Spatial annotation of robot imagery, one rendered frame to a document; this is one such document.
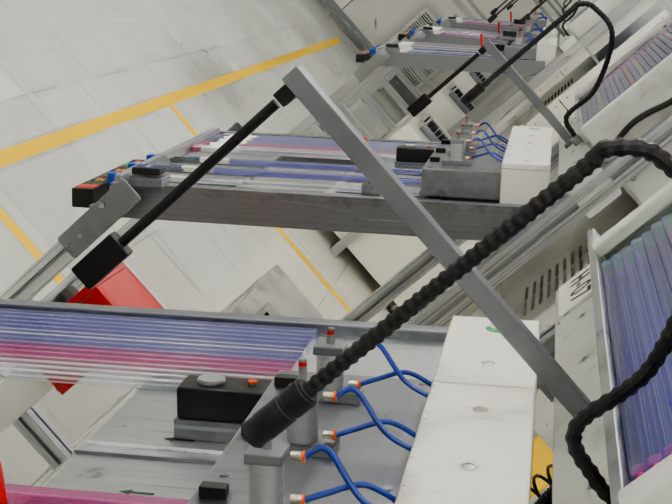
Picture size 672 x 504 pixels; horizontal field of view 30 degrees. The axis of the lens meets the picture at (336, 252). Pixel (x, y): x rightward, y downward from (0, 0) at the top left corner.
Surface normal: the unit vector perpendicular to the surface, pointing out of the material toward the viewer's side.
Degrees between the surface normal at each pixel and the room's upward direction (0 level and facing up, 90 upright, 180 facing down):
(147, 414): 48
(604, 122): 90
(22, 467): 0
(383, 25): 90
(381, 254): 90
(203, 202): 90
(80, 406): 0
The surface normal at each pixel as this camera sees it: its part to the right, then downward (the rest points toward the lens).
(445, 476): 0.01, -0.97
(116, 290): 0.74, -0.62
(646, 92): -0.18, 0.22
